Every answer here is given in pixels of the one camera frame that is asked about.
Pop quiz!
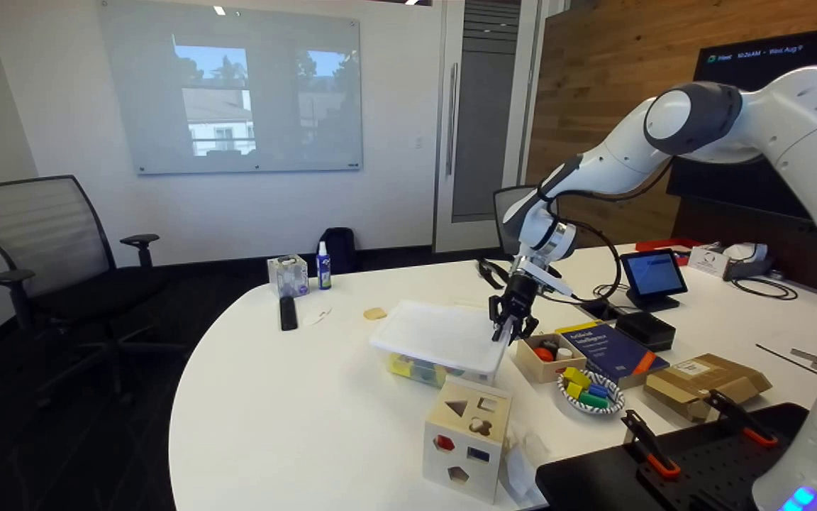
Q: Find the yellow toy piece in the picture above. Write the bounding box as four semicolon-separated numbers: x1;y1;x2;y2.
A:
383;353;420;382

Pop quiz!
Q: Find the green bowl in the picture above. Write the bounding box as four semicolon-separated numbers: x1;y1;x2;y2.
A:
552;363;630;424

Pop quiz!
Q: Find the yellow toy block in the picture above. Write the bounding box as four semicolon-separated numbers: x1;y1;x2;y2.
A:
558;363;592;399

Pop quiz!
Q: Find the clear plastic storage bin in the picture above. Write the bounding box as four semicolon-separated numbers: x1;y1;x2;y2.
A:
383;347;507;391

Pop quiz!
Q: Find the white headset device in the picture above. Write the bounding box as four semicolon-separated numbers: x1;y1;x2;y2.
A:
716;239;777;283

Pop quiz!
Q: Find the clear tissue box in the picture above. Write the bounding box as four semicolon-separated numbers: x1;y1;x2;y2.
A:
263;252;312;300

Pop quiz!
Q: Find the red box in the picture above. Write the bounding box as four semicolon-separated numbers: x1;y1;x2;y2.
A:
631;236;699;257

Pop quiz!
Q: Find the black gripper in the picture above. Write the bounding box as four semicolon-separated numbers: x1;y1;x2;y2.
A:
484;266;543;347

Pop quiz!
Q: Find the grey mesh office chair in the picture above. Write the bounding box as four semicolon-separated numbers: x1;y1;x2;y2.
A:
490;181;543;262

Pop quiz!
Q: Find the glass door with blinds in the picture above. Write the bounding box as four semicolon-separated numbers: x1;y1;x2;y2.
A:
434;0;543;256

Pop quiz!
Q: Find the mesh office chair with armrests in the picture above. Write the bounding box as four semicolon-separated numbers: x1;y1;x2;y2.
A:
0;174;169;402

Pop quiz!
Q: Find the taped cardboard box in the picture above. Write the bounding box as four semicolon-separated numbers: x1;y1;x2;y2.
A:
641;350;773;426

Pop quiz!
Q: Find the white storage bin lid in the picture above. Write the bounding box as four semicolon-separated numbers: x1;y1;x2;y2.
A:
366;297;512;375

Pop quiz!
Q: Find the small spray bottle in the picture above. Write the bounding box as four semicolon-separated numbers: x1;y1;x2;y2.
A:
312;239;335;292

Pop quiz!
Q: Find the teal toy piece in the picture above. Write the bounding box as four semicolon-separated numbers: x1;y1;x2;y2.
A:
410;357;451;391

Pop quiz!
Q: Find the wall mounted dark monitor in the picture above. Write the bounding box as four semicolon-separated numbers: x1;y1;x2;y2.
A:
665;19;817;228

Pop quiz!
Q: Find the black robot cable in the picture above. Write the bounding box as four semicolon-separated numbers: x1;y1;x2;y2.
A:
531;181;626;307

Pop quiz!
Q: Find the orange handled black clamp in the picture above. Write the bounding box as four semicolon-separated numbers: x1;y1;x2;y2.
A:
617;405;684;483
704;387;783;453

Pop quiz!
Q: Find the green toy block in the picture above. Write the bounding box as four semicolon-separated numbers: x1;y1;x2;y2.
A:
575;389;613;411

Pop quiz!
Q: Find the small black bag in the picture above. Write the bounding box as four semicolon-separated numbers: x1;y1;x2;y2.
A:
318;223;360;279

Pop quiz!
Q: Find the small wooden tray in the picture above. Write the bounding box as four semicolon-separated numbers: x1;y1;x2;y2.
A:
509;328;589;387

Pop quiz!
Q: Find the black box device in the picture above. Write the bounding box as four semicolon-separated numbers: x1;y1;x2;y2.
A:
613;309;681;355

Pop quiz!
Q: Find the wooden shape sorter cube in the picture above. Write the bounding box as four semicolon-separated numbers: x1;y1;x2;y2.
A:
420;375;516;506

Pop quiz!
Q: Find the blue book with orange stripe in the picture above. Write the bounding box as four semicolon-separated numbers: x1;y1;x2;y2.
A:
556;321;671;389

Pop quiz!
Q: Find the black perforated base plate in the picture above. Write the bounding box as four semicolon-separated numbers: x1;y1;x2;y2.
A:
532;399;814;511

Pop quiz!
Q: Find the glass whiteboard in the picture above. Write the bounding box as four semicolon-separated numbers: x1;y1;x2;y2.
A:
97;0;366;178

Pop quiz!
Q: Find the black remote control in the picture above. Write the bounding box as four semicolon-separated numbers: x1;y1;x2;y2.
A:
274;292;299;331

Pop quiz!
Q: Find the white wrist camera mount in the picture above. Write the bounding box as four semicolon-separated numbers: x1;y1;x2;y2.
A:
518;246;582;307

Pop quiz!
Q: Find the crumpled clear plastic wrap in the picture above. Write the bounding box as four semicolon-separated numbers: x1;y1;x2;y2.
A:
498;428;563;511

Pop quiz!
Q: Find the tablet on black stand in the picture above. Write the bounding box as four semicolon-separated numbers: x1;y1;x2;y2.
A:
617;246;692;316

